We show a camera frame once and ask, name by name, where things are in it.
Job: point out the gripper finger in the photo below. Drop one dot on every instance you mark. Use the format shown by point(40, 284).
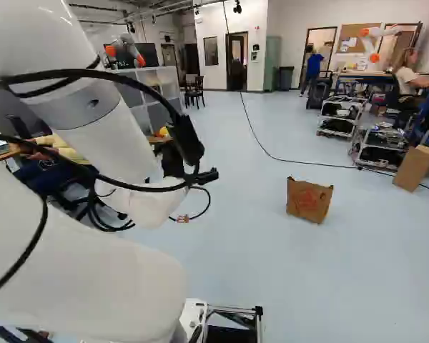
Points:
point(180, 218)

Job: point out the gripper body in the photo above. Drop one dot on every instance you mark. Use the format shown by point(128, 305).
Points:
point(187, 141)

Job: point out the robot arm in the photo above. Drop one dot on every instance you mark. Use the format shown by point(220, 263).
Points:
point(75, 271)

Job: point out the orange and white robot arm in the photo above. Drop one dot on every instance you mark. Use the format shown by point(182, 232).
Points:
point(373, 39)

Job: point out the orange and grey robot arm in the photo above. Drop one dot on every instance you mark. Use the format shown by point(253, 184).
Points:
point(123, 48)

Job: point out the brown paper grocery bag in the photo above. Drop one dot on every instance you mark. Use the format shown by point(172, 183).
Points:
point(307, 200)

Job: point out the black wooden chair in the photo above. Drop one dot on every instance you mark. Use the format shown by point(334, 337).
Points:
point(194, 93)

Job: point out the white cube shelf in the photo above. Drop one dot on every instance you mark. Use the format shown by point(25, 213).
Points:
point(157, 84)

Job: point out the person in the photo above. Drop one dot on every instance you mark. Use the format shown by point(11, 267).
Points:
point(53, 168)
point(312, 69)
point(405, 80)

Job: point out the metal equipment cart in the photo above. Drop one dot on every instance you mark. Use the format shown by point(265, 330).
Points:
point(382, 148)
point(339, 116)

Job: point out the plain brown cardboard box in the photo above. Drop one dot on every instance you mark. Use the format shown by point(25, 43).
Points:
point(413, 168)

